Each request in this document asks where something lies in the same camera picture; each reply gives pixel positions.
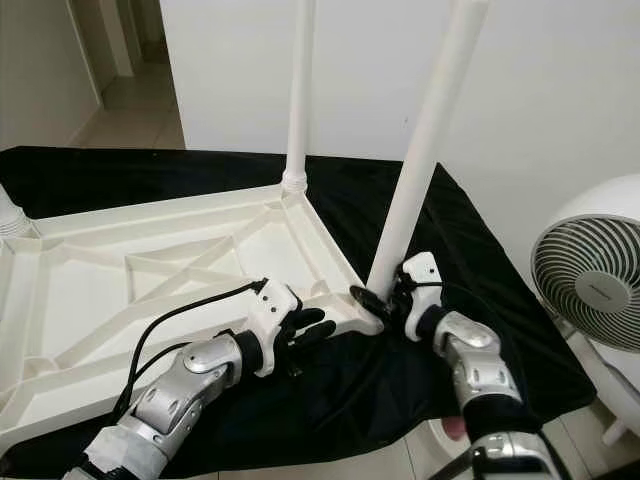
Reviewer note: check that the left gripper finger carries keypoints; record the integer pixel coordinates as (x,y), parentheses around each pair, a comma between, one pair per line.
(306,317)
(315,332)

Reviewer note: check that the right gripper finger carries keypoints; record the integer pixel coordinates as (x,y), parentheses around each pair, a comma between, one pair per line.
(368,300)

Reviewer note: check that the white plastic table top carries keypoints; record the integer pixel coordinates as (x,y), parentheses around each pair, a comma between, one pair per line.
(90,310)

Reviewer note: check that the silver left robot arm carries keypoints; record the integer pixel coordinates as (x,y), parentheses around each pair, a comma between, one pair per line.
(170,400)

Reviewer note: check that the black table cloth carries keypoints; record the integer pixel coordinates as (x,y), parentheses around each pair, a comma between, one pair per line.
(520,330)

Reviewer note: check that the white round plastic object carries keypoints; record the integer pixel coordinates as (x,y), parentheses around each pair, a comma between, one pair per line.
(442,445)

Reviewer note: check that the white standing fan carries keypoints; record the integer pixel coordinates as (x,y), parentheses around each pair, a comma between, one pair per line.
(590,270)

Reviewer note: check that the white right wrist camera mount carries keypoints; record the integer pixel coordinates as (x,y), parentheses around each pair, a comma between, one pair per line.
(422,285)

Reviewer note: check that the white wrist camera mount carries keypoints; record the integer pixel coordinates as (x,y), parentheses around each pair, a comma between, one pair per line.
(272,310)
(422,285)

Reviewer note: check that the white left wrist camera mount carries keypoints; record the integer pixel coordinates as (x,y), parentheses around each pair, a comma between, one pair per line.
(272,310)

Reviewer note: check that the white door frame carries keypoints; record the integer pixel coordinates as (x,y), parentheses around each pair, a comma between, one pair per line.
(105,35)

